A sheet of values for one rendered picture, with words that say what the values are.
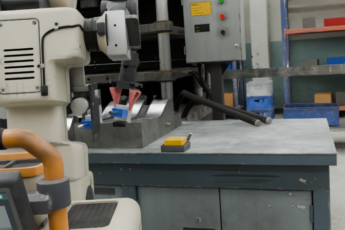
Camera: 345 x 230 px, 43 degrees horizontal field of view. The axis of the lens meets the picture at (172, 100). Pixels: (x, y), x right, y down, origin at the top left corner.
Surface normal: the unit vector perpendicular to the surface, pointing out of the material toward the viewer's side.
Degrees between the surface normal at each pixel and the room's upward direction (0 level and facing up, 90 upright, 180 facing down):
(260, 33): 90
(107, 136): 90
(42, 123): 82
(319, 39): 90
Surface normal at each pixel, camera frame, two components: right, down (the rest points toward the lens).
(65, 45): -0.02, -0.04
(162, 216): -0.29, 0.11
